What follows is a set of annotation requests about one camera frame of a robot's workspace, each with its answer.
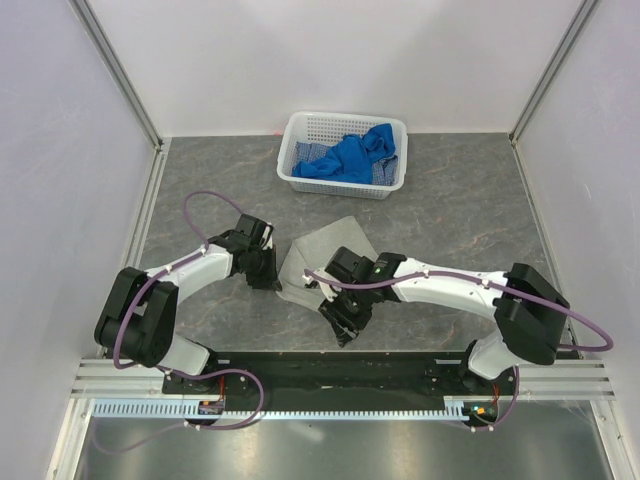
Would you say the aluminium corner frame post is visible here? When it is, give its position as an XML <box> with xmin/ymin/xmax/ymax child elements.
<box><xmin>508</xmin><ymin>0</ymin><xmax>601</xmax><ymax>146</ymax></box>
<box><xmin>69</xmin><ymin>0</ymin><xmax>166</xmax><ymax>151</ymax></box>

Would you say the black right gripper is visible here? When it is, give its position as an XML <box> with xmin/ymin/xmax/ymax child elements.
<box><xmin>318</xmin><ymin>282</ymin><xmax>373</xmax><ymax>347</ymax></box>

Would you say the white perforated plastic basket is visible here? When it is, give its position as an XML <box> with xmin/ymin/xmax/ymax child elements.
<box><xmin>276</xmin><ymin>111</ymin><xmax>408</xmax><ymax>200</ymax></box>

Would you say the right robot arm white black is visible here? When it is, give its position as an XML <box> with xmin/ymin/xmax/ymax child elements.
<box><xmin>306</xmin><ymin>247</ymin><xmax>569</xmax><ymax>394</ymax></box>

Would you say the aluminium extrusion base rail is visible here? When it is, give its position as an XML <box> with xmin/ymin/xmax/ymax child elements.
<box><xmin>71</xmin><ymin>359</ymin><xmax>164</xmax><ymax>399</ymax></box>

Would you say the grey cloth napkin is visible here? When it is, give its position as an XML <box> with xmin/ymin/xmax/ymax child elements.
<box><xmin>277</xmin><ymin>216</ymin><xmax>378</xmax><ymax>311</ymax></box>

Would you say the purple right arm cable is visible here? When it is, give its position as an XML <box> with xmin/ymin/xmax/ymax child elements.
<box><xmin>303</xmin><ymin>268</ymin><xmax>615</xmax><ymax>434</ymax></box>

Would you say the aluminium corner frame post left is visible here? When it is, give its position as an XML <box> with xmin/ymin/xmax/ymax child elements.
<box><xmin>69</xmin><ymin>0</ymin><xmax>166</xmax><ymax>151</ymax></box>

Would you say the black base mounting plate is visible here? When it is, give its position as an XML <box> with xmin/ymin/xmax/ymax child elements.
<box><xmin>163</xmin><ymin>352</ymin><xmax>515</xmax><ymax>398</ymax></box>

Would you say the slotted cable duct rail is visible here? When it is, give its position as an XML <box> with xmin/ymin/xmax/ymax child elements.
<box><xmin>92</xmin><ymin>398</ymin><xmax>498</xmax><ymax>421</ymax></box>

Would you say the aluminium corner frame post right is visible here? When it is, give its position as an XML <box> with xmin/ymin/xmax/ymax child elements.
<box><xmin>508</xmin><ymin>0</ymin><xmax>601</xmax><ymax>146</ymax></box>

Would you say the blue checkered cloth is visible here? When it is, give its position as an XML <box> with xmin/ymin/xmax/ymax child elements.
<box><xmin>292</xmin><ymin>139</ymin><xmax>398</xmax><ymax>186</ymax></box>

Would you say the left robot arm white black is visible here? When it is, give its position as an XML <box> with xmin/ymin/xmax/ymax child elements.
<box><xmin>94</xmin><ymin>214</ymin><xmax>281</xmax><ymax>393</ymax></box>

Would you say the blue towel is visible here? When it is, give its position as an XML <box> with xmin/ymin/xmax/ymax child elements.
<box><xmin>292</xmin><ymin>123</ymin><xmax>398</xmax><ymax>186</ymax></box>

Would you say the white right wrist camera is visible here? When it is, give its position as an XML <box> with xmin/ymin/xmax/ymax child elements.
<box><xmin>302</xmin><ymin>269</ymin><xmax>342</xmax><ymax>302</ymax></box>

